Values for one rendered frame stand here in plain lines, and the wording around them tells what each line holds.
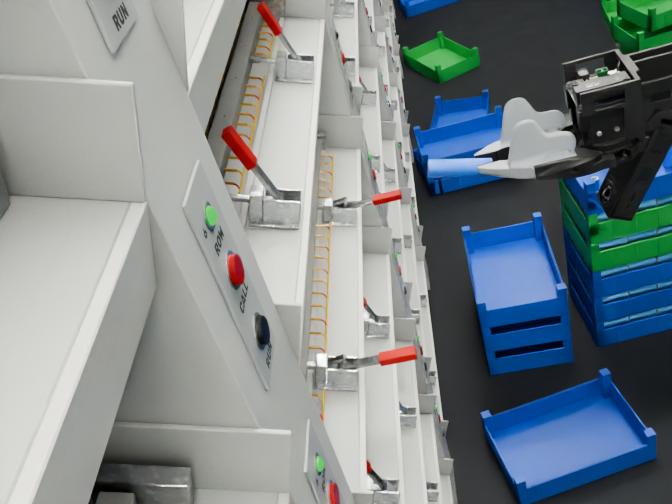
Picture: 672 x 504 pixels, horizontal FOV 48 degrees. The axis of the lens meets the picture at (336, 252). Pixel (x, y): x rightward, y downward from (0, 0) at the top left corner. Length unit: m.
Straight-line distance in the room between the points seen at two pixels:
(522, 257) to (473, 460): 0.53
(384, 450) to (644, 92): 0.48
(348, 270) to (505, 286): 1.07
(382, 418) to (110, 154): 0.71
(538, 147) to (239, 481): 0.45
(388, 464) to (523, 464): 0.86
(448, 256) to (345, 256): 1.41
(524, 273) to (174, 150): 1.62
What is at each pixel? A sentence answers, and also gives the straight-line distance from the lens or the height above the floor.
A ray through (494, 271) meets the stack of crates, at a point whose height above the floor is 0.16.
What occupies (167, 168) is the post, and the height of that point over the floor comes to 1.27.
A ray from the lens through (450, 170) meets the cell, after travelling 0.76.
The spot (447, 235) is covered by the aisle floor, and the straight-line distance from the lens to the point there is 2.36.
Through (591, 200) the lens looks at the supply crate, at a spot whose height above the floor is 0.44.
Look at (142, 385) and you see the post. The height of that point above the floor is 1.18.
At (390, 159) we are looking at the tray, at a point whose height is 0.50.
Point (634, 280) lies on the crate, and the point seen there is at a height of 0.19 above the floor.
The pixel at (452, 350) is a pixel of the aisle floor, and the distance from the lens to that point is 1.99.
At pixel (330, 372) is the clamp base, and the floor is 0.92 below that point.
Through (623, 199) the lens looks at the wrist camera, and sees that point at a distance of 0.80.
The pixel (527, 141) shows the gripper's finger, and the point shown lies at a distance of 0.73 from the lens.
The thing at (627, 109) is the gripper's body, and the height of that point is 1.05.
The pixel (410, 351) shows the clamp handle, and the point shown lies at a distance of 0.71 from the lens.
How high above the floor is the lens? 1.42
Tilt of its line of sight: 36 degrees down
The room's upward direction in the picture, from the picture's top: 18 degrees counter-clockwise
